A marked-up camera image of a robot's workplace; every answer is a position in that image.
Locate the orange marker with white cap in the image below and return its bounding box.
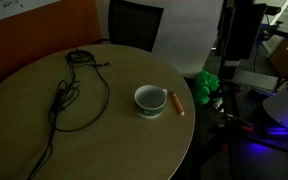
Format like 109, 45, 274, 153
169, 90, 186, 117

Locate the white mug with green band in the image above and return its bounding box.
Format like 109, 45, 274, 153
133, 84, 169, 120

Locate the green plastic bag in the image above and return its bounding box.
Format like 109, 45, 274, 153
193, 69, 222, 105

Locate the black office chair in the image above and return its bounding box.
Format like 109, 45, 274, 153
101, 0, 165, 53

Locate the small white object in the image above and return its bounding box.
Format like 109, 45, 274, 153
212, 97, 224, 110

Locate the red clamp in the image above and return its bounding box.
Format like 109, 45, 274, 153
226, 113, 255, 133

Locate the black monitor on stand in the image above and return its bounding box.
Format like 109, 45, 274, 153
217, 0, 268, 80

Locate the wooden cabinet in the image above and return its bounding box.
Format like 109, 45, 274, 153
269, 19, 288, 78

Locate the whiteboard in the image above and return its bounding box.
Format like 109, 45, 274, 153
0, 0, 62, 25

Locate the black cable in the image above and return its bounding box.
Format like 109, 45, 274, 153
26, 49, 112, 180

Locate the grey base plate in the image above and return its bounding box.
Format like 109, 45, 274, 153
232, 68, 280, 92

